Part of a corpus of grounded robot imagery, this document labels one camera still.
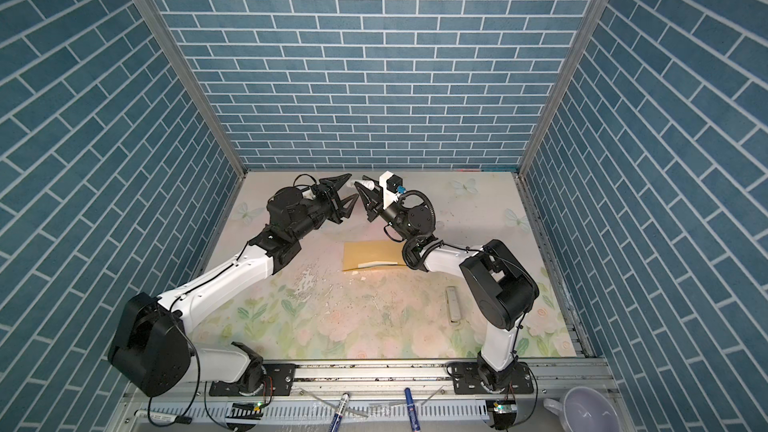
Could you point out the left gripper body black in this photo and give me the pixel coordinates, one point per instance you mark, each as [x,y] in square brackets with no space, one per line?
[323,206]

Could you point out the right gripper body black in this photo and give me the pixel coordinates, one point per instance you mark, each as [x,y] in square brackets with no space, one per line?
[389,218]

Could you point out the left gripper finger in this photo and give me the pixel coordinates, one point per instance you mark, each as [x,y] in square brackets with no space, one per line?
[342,208]
[335,183]

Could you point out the brown kraft envelope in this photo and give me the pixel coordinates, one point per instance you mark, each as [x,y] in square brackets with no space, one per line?
[371,255]

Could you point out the white glue stick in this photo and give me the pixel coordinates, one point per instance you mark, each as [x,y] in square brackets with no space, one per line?
[368,183]

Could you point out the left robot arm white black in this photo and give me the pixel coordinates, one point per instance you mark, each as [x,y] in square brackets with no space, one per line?
[151,346]

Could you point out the blue white marker pen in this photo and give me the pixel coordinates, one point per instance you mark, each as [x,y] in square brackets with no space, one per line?
[339,413]

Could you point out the left circuit board green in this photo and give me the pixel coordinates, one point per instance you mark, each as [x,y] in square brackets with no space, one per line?
[243,416]

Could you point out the circuit board green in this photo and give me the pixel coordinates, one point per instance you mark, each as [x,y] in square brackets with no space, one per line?
[502,413]
[243,416]

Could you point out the right circuit board green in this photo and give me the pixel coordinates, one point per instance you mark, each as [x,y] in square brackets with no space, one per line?
[502,413]

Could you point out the black marker pen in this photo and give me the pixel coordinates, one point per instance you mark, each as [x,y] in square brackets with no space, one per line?
[162,419]

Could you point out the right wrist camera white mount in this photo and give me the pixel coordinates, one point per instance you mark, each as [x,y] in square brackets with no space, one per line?
[392,188]

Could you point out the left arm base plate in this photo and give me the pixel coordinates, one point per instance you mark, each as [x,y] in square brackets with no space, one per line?
[270,379]

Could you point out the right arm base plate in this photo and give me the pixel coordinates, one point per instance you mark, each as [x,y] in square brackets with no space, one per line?
[474,378]

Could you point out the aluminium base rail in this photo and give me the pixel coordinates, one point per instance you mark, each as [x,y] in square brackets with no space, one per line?
[377,400]

